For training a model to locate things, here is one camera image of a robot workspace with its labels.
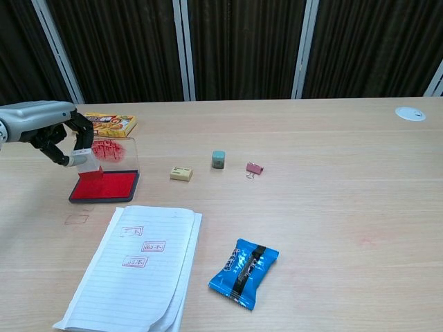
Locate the beige eraser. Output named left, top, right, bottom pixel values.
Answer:
left=170, top=166, right=194, bottom=183

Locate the pink binder clip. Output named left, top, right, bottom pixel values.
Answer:
left=245, top=162, right=266, bottom=180

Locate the blue snack packet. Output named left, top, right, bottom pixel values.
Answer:
left=208, top=238, right=280, bottom=311

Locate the yellow curry food box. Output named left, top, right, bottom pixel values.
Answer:
left=84, top=111, right=138, bottom=138

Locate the black curtain panel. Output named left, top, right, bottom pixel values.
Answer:
left=186, top=0, right=307, bottom=102
left=46, top=0, right=184, bottom=104
left=0, top=0, right=73, bottom=107
left=302, top=0, right=443, bottom=100

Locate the red ink pad clear lid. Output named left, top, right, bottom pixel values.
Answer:
left=68, top=137, right=141, bottom=204

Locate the white lined paper notebook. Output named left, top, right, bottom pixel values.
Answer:
left=52, top=205, right=204, bottom=332

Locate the white round cable grommet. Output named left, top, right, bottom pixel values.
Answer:
left=395, top=106, right=427, bottom=122

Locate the small red stamp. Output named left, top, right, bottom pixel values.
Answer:
left=72, top=147, right=105, bottom=181

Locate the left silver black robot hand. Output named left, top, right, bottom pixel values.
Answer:
left=0, top=100, right=96, bottom=167

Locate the grey metal partition post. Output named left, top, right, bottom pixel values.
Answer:
left=172, top=0, right=197, bottom=102
left=291, top=0, right=320, bottom=100
left=424, top=60, right=443, bottom=98
left=31, top=0, right=85, bottom=104

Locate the green cube eraser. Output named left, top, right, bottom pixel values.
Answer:
left=210, top=149, right=228, bottom=170

